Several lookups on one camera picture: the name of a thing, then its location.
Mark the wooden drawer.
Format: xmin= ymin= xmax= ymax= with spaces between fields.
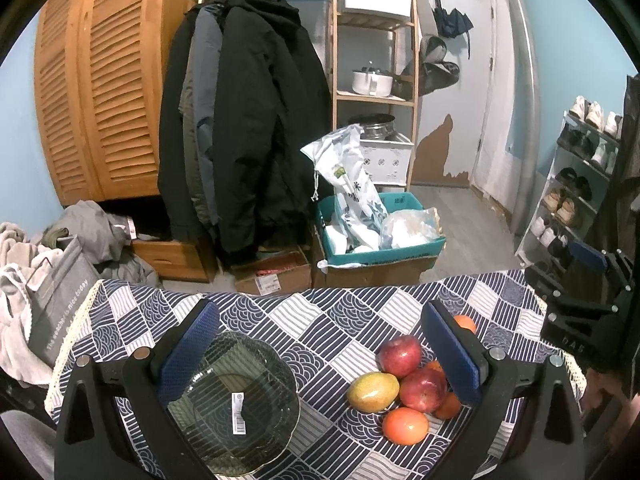
xmin=131 ymin=240 xmax=218 ymax=283

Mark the white floral plastic bag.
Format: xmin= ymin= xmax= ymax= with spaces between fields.
xmin=300 ymin=124 xmax=388 ymax=250

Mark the steel pot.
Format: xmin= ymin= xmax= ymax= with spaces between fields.
xmin=348 ymin=113 xmax=395 ymax=140

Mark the beige blanket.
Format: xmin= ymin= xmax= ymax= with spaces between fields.
xmin=1 ymin=222 xmax=63 ymax=386

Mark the dark blue umbrella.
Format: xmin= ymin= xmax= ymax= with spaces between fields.
xmin=433 ymin=0 xmax=474 ymax=58

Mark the dark glass fruit plate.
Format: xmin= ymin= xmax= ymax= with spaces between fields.
xmin=168 ymin=332 xmax=300 ymax=479

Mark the large cardboard box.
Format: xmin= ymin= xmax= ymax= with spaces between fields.
xmin=311 ymin=226 xmax=437 ymax=288

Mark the teal tray box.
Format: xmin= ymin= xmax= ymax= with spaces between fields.
xmin=316 ymin=192 xmax=446 ymax=266

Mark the grey fabric storage bag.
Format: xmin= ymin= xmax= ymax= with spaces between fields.
xmin=28 ymin=236 xmax=99 ymax=368

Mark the small cardboard box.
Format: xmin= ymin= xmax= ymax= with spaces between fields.
xmin=231 ymin=248 xmax=311 ymax=296

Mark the clear plastic bag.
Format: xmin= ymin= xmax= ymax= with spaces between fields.
xmin=380 ymin=208 xmax=445 ymax=249

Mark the small orange tangerine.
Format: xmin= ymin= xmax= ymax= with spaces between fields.
xmin=454 ymin=314 xmax=477 ymax=334

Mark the white patterned box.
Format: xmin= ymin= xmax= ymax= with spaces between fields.
xmin=360 ymin=132 xmax=413 ymax=188

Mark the black hanging coat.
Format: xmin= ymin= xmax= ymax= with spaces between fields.
xmin=157 ymin=0 xmax=331 ymax=266

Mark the black hanging bag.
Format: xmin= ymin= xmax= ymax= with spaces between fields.
xmin=392 ymin=35 xmax=460 ymax=100

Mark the wooden louvered wardrobe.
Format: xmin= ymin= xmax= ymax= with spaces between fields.
xmin=34 ymin=0 xmax=195 ymax=206

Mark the red apple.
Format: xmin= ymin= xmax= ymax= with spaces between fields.
xmin=376 ymin=335 xmax=422 ymax=378
xmin=399 ymin=367 xmax=447 ymax=413

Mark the shoe rack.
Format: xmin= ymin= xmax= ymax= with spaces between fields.
xmin=515 ymin=96 xmax=622 ymax=273

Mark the white cooking pot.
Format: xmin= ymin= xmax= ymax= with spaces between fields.
xmin=352 ymin=65 xmax=394 ymax=98

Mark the grey hanging jacket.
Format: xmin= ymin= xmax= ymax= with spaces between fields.
xmin=179 ymin=2 xmax=222 ymax=226

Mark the white door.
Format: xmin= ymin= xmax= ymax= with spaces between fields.
xmin=412 ymin=0 xmax=495 ymax=188

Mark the person's right hand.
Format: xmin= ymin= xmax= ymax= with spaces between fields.
xmin=580 ymin=368 xmax=636 ymax=413

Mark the grey vertical pipe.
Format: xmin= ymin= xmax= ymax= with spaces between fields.
xmin=506 ymin=0 xmax=541 ymax=236

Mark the yellow green mango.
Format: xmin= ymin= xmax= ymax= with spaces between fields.
xmin=346 ymin=372 xmax=399 ymax=413

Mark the orange tangerine with stem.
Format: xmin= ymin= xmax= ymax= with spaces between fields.
xmin=433 ymin=391 xmax=462 ymax=420

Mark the wooden shelf rack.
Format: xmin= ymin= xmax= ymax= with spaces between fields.
xmin=329 ymin=0 xmax=421 ymax=191

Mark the grey clothes pile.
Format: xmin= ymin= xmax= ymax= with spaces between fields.
xmin=40 ymin=200 xmax=160 ymax=287

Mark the large orange red mango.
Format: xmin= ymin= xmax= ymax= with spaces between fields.
xmin=382 ymin=408 xmax=430 ymax=445

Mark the blue white patterned tablecloth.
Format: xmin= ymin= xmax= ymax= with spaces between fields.
xmin=44 ymin=270 xmax=554 ymax=479

